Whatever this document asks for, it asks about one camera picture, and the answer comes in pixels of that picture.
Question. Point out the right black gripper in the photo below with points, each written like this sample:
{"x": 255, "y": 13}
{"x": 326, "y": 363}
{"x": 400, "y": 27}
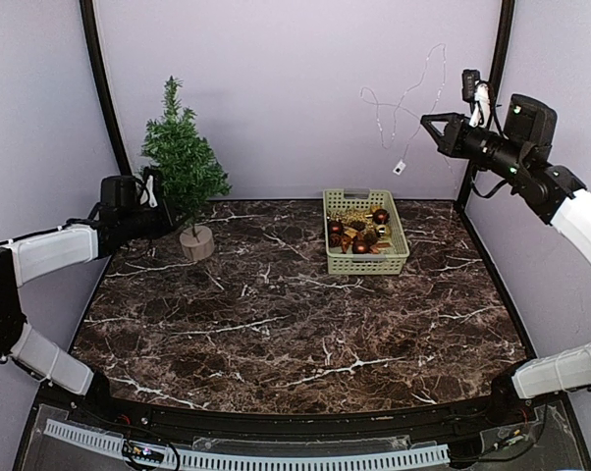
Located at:
{"x": 451, "y": 142}

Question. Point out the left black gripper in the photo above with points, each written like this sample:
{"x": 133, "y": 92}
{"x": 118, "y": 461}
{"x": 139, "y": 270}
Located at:
{"x": 169, "y": 221}

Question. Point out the small green christmas tree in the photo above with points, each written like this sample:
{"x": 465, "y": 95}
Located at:
{"x": 191, "y": 172}

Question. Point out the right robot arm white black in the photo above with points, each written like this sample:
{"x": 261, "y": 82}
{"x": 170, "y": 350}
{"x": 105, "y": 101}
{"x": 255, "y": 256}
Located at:
{"x": 562, "y": 201}

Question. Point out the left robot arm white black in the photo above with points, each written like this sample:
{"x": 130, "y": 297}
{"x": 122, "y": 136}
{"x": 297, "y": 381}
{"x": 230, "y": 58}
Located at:
{"x": 29, "y": 257}

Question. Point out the round wooden tree base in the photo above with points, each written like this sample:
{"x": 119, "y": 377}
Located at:
{"x": 197, "y": 243}

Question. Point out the red bauble ornament back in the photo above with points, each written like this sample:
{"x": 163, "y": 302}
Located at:
{"x": 380, "y": 217}

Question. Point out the red bauble ornament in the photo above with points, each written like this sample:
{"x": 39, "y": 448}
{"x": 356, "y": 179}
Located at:
{"x": 335, "y": 228}
{"x": 380, "y": 217}
{"x": 360, "y": 246}

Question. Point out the gold bell ornament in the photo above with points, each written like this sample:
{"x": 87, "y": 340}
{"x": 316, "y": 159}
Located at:
{"x": 383, "y": 231}

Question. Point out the brown pinecone ornament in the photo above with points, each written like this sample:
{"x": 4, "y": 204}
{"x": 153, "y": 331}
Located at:
{"x": 358, "y": 225}

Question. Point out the green plastic basket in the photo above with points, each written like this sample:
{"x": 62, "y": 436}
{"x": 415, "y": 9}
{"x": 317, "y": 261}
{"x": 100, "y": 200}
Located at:
{"x": 386, "y": 256}

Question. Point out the red bauble ornament front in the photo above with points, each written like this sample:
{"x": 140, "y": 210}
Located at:
{"x": 360, "y": 246}

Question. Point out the red bauble ornament left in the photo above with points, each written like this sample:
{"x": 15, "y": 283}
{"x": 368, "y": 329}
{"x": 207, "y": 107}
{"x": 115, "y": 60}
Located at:
{"x": 335, "y": 228}

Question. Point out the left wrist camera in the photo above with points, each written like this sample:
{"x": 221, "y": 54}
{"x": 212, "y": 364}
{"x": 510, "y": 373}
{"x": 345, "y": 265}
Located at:
{"x": 148, "y": 195}

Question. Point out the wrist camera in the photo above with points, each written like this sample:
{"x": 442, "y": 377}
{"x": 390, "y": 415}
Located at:
{"x": 477, "y": 93}
{"x": 148, "y": 195}

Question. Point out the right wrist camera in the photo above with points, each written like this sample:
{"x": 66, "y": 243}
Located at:
{"x": 477, "y": 93}

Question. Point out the right black frame post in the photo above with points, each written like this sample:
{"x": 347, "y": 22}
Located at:
{"x": 495, "y": 79}

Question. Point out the black frame post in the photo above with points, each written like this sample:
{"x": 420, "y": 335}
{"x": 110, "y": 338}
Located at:
{"x": 98, "y": 71}
{"x": 495, "y": 79}

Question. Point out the left black frame post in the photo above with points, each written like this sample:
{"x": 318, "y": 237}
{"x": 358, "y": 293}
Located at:
{"x": 98, "y": 71}

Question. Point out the black front rail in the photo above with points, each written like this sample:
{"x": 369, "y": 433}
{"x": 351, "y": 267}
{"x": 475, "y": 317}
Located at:
{"x": 456, "y": 421}

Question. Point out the white slotted cable duct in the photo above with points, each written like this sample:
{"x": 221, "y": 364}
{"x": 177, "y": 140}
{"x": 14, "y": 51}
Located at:
{"x": 144, "y": 455}

